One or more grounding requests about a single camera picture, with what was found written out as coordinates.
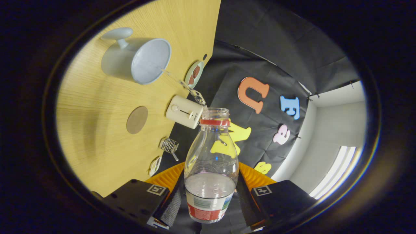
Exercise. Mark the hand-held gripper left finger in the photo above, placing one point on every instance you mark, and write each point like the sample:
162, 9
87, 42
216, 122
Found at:
174, 204

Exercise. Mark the clear plastic juice bottle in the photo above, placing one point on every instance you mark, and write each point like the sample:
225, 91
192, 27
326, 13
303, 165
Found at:
211, 152

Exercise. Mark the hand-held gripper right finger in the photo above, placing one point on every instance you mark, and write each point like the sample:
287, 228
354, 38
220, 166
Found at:
247, 208

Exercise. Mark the black backdrop cloth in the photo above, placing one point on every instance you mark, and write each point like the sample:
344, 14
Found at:
276, 42

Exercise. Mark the wooden table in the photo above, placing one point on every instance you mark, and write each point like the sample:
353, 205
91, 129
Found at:
91, 130

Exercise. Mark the round brown coaster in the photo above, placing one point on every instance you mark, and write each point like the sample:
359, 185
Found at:
137, 120

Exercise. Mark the white toaster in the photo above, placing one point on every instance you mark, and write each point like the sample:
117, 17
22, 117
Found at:
182, 110

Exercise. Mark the white cup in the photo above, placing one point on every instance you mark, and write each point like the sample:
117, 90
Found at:
120, 65

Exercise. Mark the long ceiling light panel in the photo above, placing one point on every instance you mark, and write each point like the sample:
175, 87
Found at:
338, 172

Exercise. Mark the pale green plate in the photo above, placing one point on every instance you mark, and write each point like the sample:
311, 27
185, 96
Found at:
200, 65

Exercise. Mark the small white palette tray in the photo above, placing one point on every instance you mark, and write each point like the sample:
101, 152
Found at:
155, 166

